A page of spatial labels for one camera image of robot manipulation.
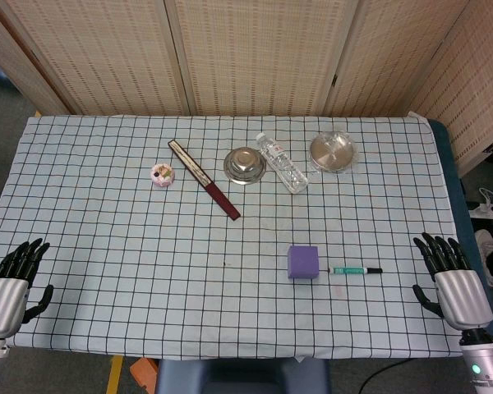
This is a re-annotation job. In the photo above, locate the white power strip with cable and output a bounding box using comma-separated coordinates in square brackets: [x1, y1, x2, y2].
[467, 187, 493, 219]

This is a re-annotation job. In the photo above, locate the white shoe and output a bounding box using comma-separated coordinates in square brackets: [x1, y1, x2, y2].
[473, 228, 493, 288]

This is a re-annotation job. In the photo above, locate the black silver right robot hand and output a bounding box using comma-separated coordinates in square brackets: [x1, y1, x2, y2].
[412, 231, 493, 332]

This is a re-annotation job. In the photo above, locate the clear plastic water bottle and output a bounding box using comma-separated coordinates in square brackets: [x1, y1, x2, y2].
[256, 131, 310, 195]

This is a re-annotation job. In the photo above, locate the green whiteboard marker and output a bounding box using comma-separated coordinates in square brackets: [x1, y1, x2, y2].
[327, 266, 384, 276]

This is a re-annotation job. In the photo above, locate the closed dark red folding fan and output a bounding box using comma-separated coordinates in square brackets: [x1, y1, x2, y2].
[167, 139, 242, 221]

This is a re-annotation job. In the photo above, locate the purple foam cube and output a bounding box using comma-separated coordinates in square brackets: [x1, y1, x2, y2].
[287, 244, 321, 282]

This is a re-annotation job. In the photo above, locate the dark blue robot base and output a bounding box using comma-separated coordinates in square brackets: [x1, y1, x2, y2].
[154, 355, 332, 394]

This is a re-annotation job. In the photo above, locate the dark blue table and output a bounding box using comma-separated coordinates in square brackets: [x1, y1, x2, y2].
[428, 118, 493, 341]

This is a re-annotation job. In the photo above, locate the upturned steel bowl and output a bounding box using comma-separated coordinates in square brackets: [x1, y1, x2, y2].
[223, 147, 269, 186]

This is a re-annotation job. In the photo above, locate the round steel plate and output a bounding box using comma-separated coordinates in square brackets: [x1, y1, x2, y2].
[309, 131, 360, 174]

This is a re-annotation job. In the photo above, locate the light blue checked tablecloth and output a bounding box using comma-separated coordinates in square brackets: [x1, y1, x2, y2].
[0, 112, 491, 363]

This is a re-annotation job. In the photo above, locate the beige woven folding screen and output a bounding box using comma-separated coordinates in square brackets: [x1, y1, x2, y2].
[0, 0, 493, 178]

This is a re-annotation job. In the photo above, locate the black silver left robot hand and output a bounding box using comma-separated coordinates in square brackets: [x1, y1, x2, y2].
[0, 237, 55, 339]

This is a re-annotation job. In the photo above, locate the orange block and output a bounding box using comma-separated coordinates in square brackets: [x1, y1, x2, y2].
[130, 357, 160, 392]

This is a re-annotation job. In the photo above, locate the small pink toy cake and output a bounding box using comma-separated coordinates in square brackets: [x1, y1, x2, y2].
[149, 163, 177, 190]

